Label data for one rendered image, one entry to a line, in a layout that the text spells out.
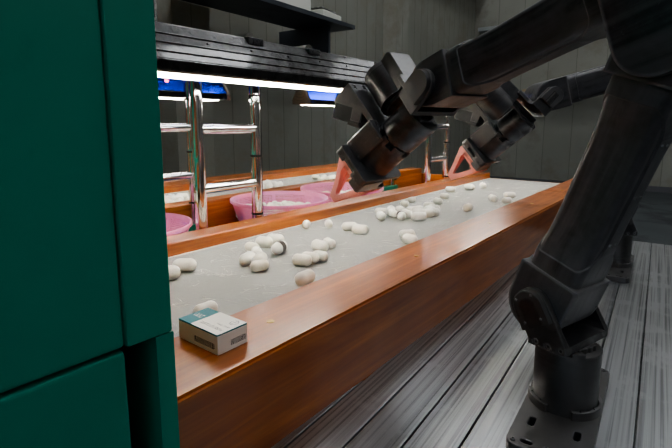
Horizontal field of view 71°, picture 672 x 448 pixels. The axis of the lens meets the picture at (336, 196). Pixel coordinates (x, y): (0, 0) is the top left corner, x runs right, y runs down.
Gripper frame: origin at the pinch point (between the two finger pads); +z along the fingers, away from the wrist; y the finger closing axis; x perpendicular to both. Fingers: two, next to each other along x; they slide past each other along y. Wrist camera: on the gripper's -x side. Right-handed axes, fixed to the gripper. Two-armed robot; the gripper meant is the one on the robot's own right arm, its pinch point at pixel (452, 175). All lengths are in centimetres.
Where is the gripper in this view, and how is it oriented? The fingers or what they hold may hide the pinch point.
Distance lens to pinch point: 107.0
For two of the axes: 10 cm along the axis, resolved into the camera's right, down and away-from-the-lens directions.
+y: -6.2, 1.2, -7.8
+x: 5.1, 8.2, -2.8
